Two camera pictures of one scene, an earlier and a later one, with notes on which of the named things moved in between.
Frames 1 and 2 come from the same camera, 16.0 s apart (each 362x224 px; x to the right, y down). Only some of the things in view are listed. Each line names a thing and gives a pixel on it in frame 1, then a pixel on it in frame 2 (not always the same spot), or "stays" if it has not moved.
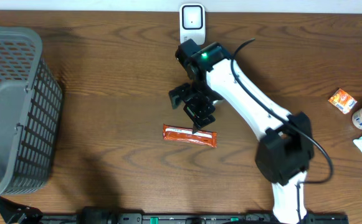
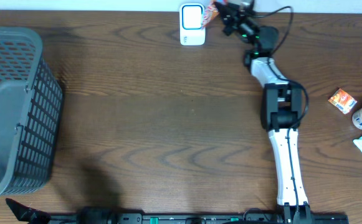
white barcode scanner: [192, 22] stays
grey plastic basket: [21, 110] stays
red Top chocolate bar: [202, 137] -> [210, 13]
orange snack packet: [343, 100] stays
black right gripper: [197, 114] -> [233, 15]
